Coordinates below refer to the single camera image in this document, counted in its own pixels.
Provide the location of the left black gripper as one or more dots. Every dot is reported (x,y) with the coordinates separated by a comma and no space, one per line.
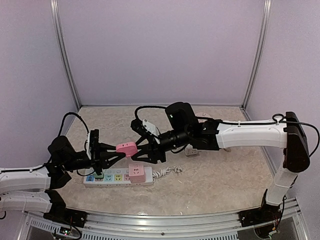
(104,162)

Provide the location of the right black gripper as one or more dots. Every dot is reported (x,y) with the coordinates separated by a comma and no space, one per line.
(152,153)

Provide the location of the pink plug adapter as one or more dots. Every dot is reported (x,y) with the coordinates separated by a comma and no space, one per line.
(127,148)

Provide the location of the pink cube socket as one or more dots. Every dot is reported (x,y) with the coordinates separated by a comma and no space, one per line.
(136,173)

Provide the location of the green plug adapter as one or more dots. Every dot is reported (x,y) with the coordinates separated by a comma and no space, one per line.
(98,176)

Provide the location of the white multicolour power strip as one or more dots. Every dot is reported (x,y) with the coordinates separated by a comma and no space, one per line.
(117,177)

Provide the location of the white cube socket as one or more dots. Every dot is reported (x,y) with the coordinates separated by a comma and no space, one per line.
(189,151)

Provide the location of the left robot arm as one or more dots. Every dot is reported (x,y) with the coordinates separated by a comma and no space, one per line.
(34,189)

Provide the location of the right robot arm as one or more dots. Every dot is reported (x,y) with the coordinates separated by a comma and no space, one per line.
(282,131)

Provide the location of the pink round socket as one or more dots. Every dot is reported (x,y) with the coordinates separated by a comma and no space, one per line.
(201,115)

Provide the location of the small circuit board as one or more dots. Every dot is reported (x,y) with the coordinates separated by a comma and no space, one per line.
(65,231)

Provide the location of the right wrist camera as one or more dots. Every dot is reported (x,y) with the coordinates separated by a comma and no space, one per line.
(144,128)

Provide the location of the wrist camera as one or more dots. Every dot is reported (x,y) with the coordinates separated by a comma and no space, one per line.
(92,143)
(144,128)

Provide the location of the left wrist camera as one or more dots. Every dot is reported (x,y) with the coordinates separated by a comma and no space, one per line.
(92,143)

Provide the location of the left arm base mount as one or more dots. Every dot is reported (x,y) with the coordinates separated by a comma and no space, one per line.
(72,217)

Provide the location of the aluminium front rail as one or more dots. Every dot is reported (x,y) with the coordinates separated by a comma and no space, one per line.
(210,226)

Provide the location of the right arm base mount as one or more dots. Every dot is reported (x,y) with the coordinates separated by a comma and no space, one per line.
(256,216)

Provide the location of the left aluminium frame post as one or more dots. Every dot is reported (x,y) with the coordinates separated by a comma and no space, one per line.
(54,5)

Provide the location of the aluminium frame post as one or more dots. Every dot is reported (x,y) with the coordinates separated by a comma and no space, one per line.
(54,5)
(258,53)

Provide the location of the right aluminium frame post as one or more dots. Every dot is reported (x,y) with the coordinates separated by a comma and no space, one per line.
(258,53)

